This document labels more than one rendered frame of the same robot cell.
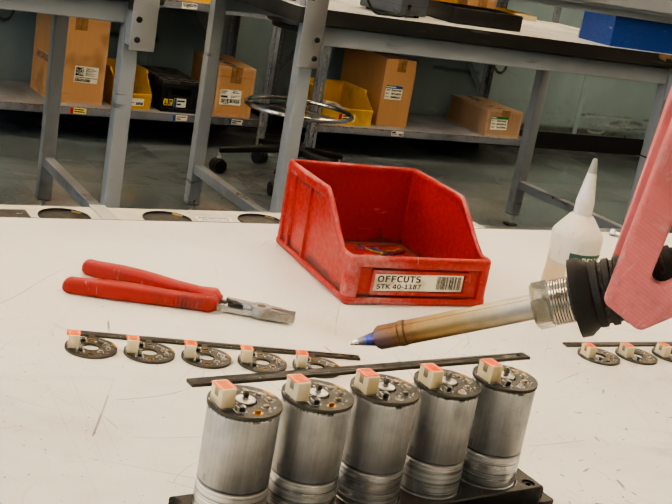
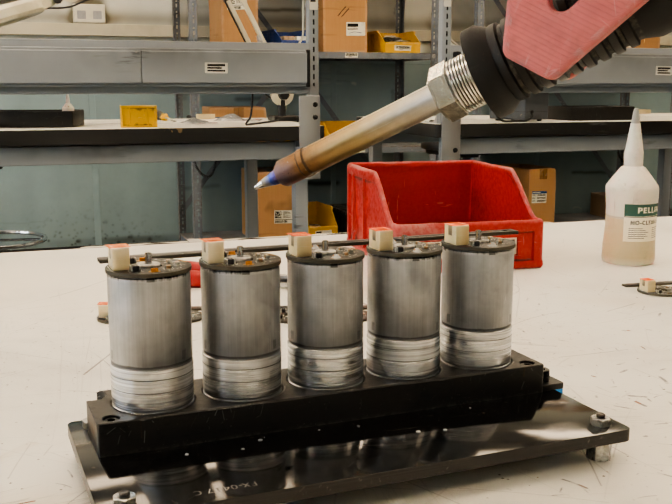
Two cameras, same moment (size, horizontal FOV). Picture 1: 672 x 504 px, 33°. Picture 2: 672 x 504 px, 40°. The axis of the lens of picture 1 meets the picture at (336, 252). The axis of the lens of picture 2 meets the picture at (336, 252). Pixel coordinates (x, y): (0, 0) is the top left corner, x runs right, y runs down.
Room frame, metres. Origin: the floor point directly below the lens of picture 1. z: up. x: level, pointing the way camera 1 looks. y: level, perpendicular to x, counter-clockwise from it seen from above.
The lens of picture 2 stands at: (0.09, -0.09, 0.86)
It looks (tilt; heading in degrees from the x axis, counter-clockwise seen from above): 10 degrees down; 12
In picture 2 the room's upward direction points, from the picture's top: straight up
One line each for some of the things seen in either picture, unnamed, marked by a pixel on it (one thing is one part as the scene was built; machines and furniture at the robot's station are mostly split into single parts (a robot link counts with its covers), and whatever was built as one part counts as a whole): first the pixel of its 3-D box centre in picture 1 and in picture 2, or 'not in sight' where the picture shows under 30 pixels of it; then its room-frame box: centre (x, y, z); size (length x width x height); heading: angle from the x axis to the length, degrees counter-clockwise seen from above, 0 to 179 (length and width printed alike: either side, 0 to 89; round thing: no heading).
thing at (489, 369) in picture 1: (491, 370); (458, 233); (0.40, -0.07, 0.82); 0.01 x 0.01 x 0.01; 34
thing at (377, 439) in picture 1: (372, 450); (325, 328); (0.37, -0.03, 0.79); 0.02 x 0.02 x 0.05
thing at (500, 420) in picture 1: (492, 435); (476, 312); (0.40, -0.07, 0.79); 0.02 x 0.02 x 0.05
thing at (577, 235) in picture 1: (577, 232); (632, 185); (0.71, -0.15, 0.80); 0.03 x 0.03 x 0.10
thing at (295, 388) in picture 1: (300, 387); (215, 250); (0.35, 0.00, 0.82); 0.01 x 0.01 x 0.01; 34
